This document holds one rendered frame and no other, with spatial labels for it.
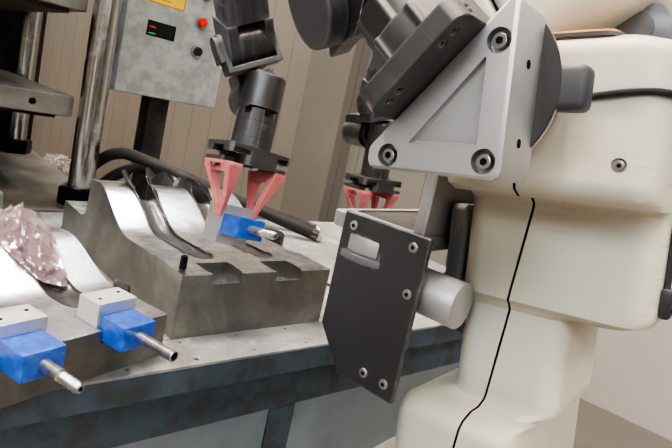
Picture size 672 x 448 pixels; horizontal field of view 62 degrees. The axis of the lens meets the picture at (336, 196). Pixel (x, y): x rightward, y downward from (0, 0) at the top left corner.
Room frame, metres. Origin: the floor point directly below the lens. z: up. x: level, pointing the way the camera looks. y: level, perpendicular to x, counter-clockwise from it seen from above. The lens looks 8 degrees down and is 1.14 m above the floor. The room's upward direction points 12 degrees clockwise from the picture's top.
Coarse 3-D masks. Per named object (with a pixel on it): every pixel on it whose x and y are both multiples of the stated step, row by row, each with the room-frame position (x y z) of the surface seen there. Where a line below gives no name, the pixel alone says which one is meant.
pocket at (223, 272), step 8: (200, 264) 0.76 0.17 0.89; (208, 264) 0.77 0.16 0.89; (216, 264) 0.78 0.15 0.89; (224, 264) 0.79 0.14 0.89; (216, 272) 0.78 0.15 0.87; (224, 272) 0.79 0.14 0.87; (232, 272) 0.78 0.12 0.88; (240, 272) 0.76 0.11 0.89; (216, 280) 0.78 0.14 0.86; (224, 280) 0.79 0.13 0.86; (232, 280) 0.78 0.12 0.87; (240, 280) 0.76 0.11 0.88
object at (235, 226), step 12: (228, 204) 0.75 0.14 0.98; (216, 216) 0.75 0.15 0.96; (228, 216) 0.73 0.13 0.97; (240, 216) 0.76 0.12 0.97; (204, 228) 0.76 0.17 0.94; (216, 228) 0.74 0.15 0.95; (228, 228) 0.72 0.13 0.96; (240, 228) 0.71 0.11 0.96; (252, 228) 0.71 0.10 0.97; (216, 240) 0.73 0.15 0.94; (228, 240) 0.75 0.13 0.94; (240, 240) 0.76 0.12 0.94; (252, 240) 0.73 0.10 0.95
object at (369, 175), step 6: (366, 150) 1.11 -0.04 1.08; (366, 156) 1.10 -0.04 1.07; (366, 162) 1.09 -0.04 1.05; (366, 168) 1.09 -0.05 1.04; (372, 168) 1.09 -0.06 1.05; (348, 174) 1.10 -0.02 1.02; (354, 174) 1.09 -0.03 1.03; (360, 174) 1.11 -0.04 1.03; (366, 174) 1.09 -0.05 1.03; (372, 174) 1.09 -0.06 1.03; (378, 174) 1.08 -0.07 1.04; (384, 174) 1.09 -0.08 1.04; (360, 180) 1.07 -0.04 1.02; (366, 180) 1.06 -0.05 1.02; (372, 180) 1.07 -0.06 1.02; (378, 180) 1.08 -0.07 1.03; (384, 180) 1.09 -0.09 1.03; (390, 180) 1.10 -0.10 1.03; (396, 180) 1.13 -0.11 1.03; (396, 186) 1.12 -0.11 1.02
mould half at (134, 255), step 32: (96, 192) 0.94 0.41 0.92; (128, 192) 0.94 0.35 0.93; (160, 192) 0.99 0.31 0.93; (64, 224) 1.05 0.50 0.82; (96, 224) 0.93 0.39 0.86; (128, 224) 0.87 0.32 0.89; (192, 224) 0.95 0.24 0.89; (96, 256) 0.91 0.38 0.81; (128, 256) 0.82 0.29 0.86; (160, 256) 0.75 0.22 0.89; (224, 256) 0.82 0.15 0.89; (256, 256) 0.85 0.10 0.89; (288, 256) 0.90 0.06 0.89; (160, 288) 0.73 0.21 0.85; (192, 288) 0.71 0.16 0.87; (224, 288) 0.74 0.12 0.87; (256, 288) 0.78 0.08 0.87; (288, 288) 0.82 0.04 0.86; (320, 288) 0.86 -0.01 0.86; (192, 320) 0.71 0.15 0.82; (224, 320) 0.75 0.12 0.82; (256, 320) 0.79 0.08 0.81; (288, 320) 0.83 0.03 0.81
